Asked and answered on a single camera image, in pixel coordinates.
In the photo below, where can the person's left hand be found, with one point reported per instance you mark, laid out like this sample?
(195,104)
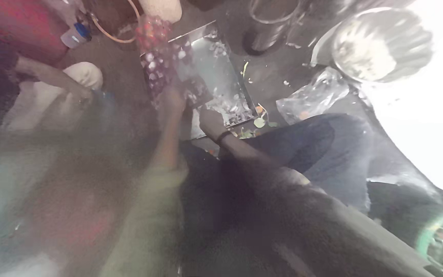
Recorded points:
(172,102)

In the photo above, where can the person's right hand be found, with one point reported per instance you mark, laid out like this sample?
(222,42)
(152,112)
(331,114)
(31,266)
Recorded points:
(213,123)

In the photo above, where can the person's right fingers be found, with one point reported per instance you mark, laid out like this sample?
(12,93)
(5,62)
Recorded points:
(206,116)

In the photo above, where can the person's left forearm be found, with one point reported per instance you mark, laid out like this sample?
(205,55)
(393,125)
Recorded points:
(160,184)

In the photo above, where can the person's right forearm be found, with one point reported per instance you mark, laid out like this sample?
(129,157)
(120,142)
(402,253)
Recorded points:
(306,192)

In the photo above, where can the pile of chopped onion pieces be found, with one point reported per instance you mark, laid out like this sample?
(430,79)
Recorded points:
(233,107)

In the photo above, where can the pile of vegetable scraps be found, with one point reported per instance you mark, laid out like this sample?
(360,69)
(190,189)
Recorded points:
(246,134)

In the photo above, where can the rectangular metal tray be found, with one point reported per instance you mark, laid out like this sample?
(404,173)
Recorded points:
(215,73)

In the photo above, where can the small orange vegetable piece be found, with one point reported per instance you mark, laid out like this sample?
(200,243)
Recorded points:
(259,109)

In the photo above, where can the yellow green vegetable strip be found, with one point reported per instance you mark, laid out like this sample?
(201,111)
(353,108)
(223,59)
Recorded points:
(245,68)

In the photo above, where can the pile of purple onions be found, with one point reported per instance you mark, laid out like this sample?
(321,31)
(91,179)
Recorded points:
(154,69)

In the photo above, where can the pile of red tomatoes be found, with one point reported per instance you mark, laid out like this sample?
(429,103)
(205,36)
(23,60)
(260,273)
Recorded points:
(153,32)

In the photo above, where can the tall metal pot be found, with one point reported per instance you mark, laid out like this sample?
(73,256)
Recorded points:
(269,32)

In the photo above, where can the clear plastic bag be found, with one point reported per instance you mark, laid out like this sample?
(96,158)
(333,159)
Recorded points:
(317,94)

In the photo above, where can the person's legs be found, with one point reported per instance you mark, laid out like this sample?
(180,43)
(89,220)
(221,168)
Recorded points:
(321,150)

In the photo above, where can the clear bottle with blue cap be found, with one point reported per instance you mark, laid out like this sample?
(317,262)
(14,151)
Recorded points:
(73,36)

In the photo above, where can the large shiny metal bowl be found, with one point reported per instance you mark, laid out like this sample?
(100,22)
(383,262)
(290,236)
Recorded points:
(383,46)

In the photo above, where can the large red object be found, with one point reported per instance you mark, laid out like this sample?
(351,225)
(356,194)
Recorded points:
(29,25)

